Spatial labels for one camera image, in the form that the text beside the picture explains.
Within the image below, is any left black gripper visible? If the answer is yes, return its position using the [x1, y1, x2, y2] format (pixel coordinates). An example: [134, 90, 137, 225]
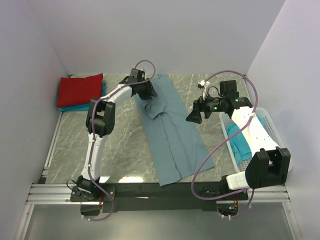
[137, 77, 157, 100]

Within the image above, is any teal folded t-shirt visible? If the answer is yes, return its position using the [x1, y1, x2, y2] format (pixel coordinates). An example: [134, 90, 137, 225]
[58, 81, 107, 112]

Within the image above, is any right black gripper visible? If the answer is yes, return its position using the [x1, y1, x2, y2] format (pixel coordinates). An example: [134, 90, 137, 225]
[186, 89, 226, 124]

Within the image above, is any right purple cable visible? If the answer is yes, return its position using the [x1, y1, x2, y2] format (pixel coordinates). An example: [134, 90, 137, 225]
[191, 69, 259, 221]

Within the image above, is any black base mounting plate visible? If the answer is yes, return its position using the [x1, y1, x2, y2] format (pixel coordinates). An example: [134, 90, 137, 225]
[69, 181, 251, 216]

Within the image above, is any red folded t-shirt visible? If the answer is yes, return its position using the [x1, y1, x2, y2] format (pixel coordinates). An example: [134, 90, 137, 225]
[56, 73, 103, 108]

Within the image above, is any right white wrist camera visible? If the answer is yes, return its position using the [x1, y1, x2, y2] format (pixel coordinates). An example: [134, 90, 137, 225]
[197, 79, 211, 100]

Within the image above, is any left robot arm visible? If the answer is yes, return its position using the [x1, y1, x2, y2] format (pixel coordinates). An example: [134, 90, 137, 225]
[76, 68, 158, 201]

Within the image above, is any aluminium frame rail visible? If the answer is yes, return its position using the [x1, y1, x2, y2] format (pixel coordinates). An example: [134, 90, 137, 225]
[25, 184, 291, 205]

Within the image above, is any grey-blue t-shirt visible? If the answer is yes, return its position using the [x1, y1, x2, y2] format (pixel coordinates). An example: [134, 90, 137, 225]
[135, 74, 215, 186]

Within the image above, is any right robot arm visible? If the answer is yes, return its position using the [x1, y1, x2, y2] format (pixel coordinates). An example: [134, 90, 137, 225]
[186, 80, 291, 201]

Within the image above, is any white perforated plastic basket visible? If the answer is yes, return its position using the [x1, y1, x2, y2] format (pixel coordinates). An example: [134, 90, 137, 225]
[219, 107, 285, 173]

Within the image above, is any crumpled teal t-shirt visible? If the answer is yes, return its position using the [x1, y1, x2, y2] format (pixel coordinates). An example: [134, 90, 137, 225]
[225, 123, 253, 165]

